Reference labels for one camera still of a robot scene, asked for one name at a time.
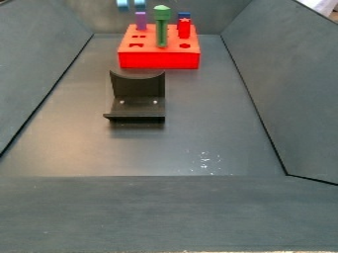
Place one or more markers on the dark blue rounded peg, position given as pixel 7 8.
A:
pixel 184 15

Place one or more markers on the green pentagon peg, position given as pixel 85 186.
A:
pixel 162 18

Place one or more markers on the blue double-square block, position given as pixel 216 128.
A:
pixel 126 4

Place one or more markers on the red peg board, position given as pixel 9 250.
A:
pixel 138 51

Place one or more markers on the red star peg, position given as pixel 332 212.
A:
pixel 184 28

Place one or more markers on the purple rectangular peg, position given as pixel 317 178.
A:
pixel 141 21

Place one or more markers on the black curved holder stand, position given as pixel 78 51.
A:
pixel 139 96

